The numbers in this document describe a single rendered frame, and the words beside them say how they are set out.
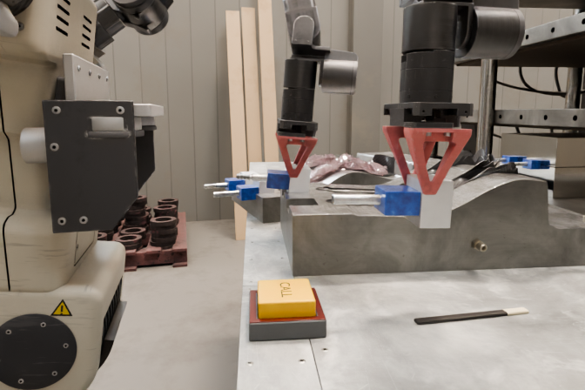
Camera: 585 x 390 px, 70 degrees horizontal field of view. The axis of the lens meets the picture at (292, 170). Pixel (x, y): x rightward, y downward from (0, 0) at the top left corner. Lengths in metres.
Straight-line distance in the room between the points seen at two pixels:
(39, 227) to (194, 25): 3.55
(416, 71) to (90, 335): 0.53
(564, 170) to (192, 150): 3.20
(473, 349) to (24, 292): 0.53
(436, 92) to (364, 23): 3.80
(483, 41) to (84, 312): 0.59
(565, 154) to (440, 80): 0.97
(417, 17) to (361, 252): 0.32
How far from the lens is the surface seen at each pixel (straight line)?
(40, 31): 0.58
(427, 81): 0.48
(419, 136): 0.45
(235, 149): 3.52
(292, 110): 0.73
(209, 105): 3.99
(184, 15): 4.08
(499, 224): 0.69
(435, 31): 0.48
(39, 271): 0.63
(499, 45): 0.53
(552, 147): 1.41
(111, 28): 0.90
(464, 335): 0.50
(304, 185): 0.74
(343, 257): 0.61
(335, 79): 0.72
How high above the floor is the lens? 1.03
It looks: 8 degrees down
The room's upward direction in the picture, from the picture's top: straight up
